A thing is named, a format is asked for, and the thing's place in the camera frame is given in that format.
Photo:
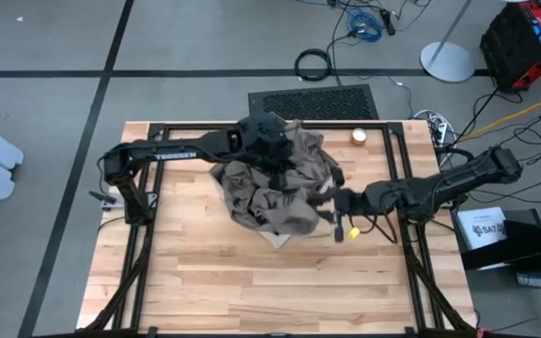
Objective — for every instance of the black power strip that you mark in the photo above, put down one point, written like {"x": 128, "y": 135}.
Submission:
{"x": 388, "y": 22}

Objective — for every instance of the red and black equipment case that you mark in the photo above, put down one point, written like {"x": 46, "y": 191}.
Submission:
{"x": 510, "y": 47}

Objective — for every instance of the floor stand with round base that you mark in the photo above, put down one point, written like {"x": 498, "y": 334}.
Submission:
{"x": 446, "y": 63}

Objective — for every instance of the black aluminium rig frame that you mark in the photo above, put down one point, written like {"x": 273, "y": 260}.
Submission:
{"x": 132, "y": 263}

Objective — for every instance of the black side table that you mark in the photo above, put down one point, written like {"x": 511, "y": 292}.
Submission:
{"x": 533, "y": 239}

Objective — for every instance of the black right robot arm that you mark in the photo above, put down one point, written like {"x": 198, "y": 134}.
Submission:
{"x": 439, "y": 188}

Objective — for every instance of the khaki jacket with dark lining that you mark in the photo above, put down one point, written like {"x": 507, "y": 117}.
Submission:
{"x": 270, "y": 202}

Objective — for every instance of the white printed cardboard box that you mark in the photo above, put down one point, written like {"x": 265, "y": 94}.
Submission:
{"x": 482, "y": 225}

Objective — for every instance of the white power strip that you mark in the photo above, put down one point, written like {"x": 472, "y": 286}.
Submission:
{"x": 441, "y": 131}

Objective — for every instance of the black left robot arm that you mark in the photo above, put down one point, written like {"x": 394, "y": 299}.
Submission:
{"x": 176, "y": 155}

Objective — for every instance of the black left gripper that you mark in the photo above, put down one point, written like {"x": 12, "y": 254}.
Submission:
{"x": 263, "y": 136}

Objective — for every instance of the black perforated floor mat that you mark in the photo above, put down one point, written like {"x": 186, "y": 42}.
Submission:
{"x": 317, "y": 103}

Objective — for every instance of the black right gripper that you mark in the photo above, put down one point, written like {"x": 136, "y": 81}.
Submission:
{"x": 349, "y": 202}

